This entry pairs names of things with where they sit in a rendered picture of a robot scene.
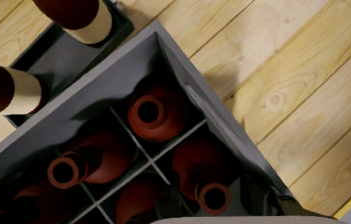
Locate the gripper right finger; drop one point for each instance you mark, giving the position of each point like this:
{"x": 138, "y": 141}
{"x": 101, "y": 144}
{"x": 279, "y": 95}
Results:
{"x": 259, "y": 199}

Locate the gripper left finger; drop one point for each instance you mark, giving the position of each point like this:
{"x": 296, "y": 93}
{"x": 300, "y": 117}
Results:
{"x": 165, "y": 206}

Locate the dark grey tray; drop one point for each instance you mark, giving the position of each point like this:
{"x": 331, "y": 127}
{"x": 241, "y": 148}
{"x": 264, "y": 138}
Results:
{"x": 55, "y": 56}

